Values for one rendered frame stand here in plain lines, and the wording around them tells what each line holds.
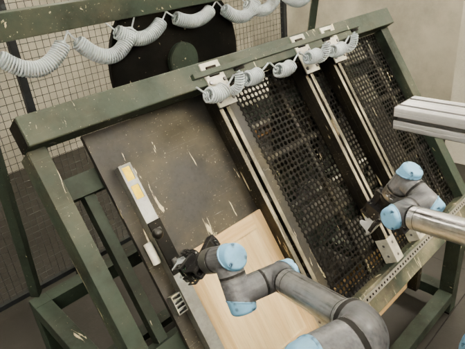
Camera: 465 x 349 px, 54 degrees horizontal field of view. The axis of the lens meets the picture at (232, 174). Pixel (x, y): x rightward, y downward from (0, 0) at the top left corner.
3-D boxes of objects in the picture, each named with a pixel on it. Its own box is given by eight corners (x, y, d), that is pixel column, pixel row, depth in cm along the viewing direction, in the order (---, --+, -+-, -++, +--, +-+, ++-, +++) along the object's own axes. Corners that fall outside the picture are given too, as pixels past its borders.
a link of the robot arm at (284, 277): (413, 307, 88) (282, 247, 132) (369, 331, 84) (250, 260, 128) (421, 360, 90) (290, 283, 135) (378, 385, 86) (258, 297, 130)
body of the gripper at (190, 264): (170, 269, 137) (189, 266, 128) (187, 248, 142) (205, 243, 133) (187, 286, 139) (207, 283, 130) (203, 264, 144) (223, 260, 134)
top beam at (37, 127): (23, 156, 143) (28, 147, 135) (8, 128, 143) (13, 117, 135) (380, 30, 275) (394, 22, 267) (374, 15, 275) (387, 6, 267)
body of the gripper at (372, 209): (369, 204, 173) (385, 183, 165) (387, 219, 170) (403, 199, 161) (358, 212, 168) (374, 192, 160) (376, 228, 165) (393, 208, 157)
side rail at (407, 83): (445, 199, 277) (462, 195, 268) (366, 38, 275) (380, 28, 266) (451, 194, 282) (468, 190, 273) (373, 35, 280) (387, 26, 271)
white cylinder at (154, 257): (142, 246, 157) (152, 266, 157) (144, 244, 154) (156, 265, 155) (149, 242, 159) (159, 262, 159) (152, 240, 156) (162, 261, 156)
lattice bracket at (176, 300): (176, 316, 157) (179, 316, 155) (167, 298, 157) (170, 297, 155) (185, 309, 159) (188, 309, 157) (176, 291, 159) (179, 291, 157)
